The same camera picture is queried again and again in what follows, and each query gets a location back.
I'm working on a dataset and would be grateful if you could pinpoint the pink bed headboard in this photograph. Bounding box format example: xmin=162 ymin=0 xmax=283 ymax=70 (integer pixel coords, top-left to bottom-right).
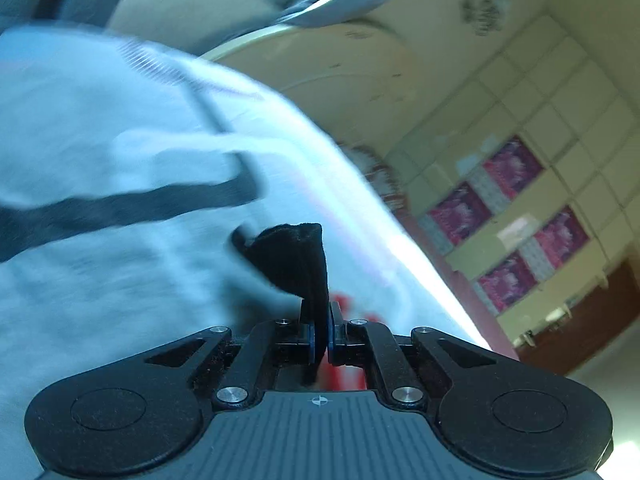
xmin=385 ymin=200 xmax=521 ymax=361

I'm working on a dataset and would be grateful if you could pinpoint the brown wooden door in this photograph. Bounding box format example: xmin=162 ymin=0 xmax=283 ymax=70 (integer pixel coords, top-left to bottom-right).
xmin=517 ymin=260 xmax=640 ymax=376

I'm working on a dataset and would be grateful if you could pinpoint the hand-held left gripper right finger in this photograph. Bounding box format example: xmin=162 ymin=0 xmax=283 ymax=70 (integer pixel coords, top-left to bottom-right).
xmin=327 ymin=301 xmax=506 ymax=407

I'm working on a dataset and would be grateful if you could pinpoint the red black white striped sock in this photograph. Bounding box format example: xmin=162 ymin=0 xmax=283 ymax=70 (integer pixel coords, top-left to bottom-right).
xmin=231 ymin=222 xmax=373 ymax=391

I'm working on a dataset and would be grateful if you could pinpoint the patterned pillow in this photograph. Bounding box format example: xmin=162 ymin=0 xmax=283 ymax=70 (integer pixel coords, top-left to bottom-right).
xmin=345 ymin=142 xmax=408 ymax=211

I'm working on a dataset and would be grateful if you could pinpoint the white bed sheet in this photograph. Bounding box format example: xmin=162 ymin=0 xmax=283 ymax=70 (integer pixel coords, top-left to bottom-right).
xmin=0 ymin=25 xmax=503 ymax=480

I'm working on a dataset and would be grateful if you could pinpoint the pink wall poster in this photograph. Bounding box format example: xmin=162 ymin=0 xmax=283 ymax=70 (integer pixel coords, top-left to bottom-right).
xmin=482 ymin=136 xmax=545 ymax=200
xmin=477 ymin=252 xmax=538 ymax=313
xmin=532 ymin=206 xmax=588 ymax=271
xmin=429 ymin=182 xmax=493 ymax=246

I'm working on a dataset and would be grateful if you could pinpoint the cream wardrobe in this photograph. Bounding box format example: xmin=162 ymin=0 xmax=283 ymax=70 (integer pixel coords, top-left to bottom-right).
xmin=387 ymin=12 xmax=640 ymax=361

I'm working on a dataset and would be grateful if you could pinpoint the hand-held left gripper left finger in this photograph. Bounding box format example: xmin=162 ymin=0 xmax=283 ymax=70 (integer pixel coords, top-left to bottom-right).
xmin=144 ymin=300 xmax=326 ymax=408

